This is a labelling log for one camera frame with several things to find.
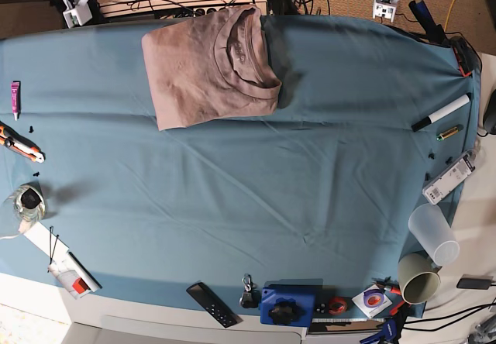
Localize white tube red cap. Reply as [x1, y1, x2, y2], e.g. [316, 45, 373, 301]
[48, 251, 102, 299]

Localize blue block black knob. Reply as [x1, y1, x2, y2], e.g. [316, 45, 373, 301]
[260, 285, 316, 328]

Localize blue table cloth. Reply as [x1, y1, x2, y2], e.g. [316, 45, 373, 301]
[1, 16, 481, 309]

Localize translucent plastic cup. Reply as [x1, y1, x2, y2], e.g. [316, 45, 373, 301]
[408, 204, 460, 267]

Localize pink T-shirt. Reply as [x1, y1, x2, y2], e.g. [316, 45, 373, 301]
[142, 5, 282, 130]

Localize green gold battery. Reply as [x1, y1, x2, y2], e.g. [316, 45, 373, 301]
[436, 126, 463, 142]

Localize red tape roll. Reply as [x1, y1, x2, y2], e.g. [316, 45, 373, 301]
[328, 297, 348, 315]

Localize purple glue tube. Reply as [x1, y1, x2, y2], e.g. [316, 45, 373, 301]
[11, 81, 20, 121]

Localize black power adapter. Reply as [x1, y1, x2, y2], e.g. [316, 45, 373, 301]
[456, 277, 495, 291]

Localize white paper box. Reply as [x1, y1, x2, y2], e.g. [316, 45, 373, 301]
[24, 222, 69, 262]

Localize white purple disc packet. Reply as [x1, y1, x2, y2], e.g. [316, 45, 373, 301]
[352, 284, 392, 318]

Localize white black marker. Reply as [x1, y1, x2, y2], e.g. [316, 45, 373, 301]
[411, 94, 470, 132]

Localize black orange tool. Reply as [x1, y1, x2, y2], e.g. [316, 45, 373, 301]
[449, 36, 474, 77]

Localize black cable ties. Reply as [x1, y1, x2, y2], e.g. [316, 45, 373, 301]
[49, 225, 59, 265]

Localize black remote control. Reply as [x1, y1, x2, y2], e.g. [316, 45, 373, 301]
[186, 282, 239, 329]

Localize clear tape roll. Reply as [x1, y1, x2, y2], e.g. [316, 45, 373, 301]
[5, 184, 46, 222]

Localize orange utility knife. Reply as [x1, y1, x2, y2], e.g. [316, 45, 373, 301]
[1, 123, 45, 163]

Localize black power strip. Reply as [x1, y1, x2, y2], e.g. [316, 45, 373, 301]
[188, 2, 268, 17]

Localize blue clamp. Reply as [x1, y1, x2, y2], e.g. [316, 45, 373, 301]
[360, 318, 405, 344]

